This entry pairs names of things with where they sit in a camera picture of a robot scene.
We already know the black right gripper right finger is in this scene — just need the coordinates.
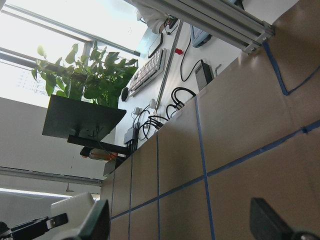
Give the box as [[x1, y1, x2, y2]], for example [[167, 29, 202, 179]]
[[249, 197, 295, 240]]

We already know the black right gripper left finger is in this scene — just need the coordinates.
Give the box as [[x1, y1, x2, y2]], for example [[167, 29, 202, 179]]
[[77, 199, 110, 240]]

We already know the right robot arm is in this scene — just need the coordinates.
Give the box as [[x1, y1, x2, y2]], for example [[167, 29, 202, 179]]
[[0, 193, 301, 240]]

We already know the black monitor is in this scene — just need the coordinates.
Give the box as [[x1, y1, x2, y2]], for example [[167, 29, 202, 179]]
[[42, 95, 127, 140]]

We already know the green potted plant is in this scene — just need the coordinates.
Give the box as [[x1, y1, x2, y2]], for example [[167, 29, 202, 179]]
[[31, 41, 139, 109]]

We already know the black mouse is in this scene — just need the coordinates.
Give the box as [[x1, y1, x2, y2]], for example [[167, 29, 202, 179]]
[[120, 87, 129, 102]]

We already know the black power adapter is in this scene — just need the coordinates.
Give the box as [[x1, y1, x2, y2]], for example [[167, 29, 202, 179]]
[[194, 60, 214, 91]]

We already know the white keyboard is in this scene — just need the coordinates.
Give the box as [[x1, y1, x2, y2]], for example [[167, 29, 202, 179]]
[[128, 48, 167, 96]]

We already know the blue teach pendant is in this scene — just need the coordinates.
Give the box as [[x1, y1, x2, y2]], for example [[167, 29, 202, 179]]
[[190, 25, 212, 48]]

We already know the person in white shirt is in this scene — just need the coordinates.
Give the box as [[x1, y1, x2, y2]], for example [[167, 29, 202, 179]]
[[128, 0, 178, 34]]

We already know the coiled black cable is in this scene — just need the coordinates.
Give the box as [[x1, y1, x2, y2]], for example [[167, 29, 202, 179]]
[[137, 86, 198, 141]]

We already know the aluminium frame post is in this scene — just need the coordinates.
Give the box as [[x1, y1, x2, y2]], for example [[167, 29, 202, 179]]
[[159, 0, 276, 55]]

